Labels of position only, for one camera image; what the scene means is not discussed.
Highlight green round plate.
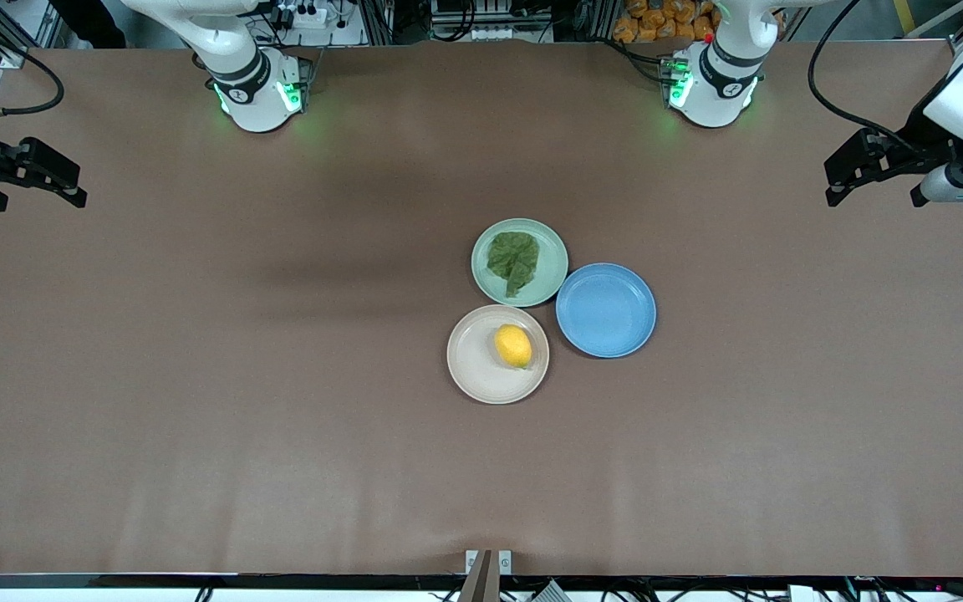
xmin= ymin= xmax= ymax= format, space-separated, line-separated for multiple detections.
xmin=471 ymin=218 xmax=569 ymax=308

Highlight brown camera mount pole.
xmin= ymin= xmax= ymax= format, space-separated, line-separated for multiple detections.
xmin=458 ymin=549 xmax=496 ymax=602

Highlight metal table edge bracket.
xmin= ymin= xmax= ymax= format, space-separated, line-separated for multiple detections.
xmin=465 ymin=549 xmax=513 ymax=577

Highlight black base cable bundle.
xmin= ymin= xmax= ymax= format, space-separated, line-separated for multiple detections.
xmin=607 ymin=37 xmax=676 ymax=85

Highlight orange snack bags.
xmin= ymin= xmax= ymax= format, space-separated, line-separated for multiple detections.
xmin=613 ymin=0 xmax=721 ymax=44

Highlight yellow lemon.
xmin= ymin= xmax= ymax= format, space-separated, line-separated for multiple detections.
xmin=494 ymin=324 xmax=533 ymax=370

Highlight green lettuce leaf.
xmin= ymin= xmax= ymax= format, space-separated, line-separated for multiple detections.
xmin=487 ymin=232 xmax=541 ymax=298

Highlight beige round plate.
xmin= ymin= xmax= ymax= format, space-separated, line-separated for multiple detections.
xmin=446 ymin=304 xmax=550 ymax=406

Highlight blue round plate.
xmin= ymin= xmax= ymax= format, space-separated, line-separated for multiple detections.
xmin=555 ymin=263 xmax=657 ymax=359

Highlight black and white equipment box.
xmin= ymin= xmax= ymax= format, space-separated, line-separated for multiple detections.
xmin=430 ymin=0 xmax=562 ymax=43

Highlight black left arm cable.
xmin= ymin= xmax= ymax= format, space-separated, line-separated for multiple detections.
xmin=807 ymin=0 xmax=919 ymax=157

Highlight white power strip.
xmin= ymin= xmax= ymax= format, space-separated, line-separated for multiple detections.
xmin=275 ymin=0 xmax=329 ymax=31

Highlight person in dark trousers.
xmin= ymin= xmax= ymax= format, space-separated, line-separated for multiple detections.
xmin=47 ymin=0 xmax=128 ymax=49

